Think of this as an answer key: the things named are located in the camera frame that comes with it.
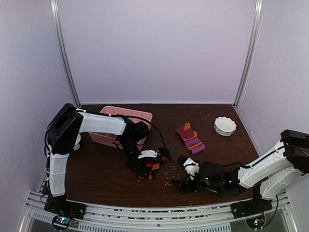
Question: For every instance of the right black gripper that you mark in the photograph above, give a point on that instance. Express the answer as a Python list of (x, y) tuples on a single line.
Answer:
[(181, 185)]

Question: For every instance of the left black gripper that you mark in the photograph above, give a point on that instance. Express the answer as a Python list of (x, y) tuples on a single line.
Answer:
[(133, 166)]

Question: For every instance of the maroon orange purple striped sock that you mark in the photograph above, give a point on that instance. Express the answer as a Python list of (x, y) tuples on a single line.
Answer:
[(190, 138)]

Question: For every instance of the black argyle red orange sock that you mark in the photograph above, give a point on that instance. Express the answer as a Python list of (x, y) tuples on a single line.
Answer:
[(162, 151)]

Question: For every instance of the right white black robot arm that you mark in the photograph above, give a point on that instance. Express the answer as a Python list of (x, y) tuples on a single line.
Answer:
[(271, 172)]

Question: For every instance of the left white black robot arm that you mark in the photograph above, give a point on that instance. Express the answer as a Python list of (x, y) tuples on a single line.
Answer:
[(62, 137)]

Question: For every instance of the white scalloped ceramic bowl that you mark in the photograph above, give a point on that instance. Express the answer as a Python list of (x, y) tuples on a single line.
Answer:
[(224, 126)]

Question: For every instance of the small white round container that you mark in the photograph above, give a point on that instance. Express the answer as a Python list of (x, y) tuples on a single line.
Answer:
[(78, 143)]

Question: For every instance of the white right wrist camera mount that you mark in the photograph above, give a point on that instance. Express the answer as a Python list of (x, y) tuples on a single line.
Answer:
[(191, 167)]

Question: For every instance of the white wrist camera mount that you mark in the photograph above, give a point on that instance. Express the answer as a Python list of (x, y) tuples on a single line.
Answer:
[(147, 154), (191, 167)]

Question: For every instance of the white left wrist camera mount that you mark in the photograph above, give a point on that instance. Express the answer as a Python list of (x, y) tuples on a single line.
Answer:
[(147, 154)]

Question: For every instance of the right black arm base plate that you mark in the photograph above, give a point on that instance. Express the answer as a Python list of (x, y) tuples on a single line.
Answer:
[(250, 207)]

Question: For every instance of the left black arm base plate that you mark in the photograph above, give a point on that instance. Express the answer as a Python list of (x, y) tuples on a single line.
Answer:
[(69, 209)]

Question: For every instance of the right aluminium frame post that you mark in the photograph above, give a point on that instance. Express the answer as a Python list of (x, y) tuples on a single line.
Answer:
[(257, 17)]

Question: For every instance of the aluminium frame post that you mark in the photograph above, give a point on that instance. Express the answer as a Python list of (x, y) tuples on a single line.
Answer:
[(257, 17), (63, 52)]

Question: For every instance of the left aluminium frame post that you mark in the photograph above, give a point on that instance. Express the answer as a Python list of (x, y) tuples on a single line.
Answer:
[(63, 52)]

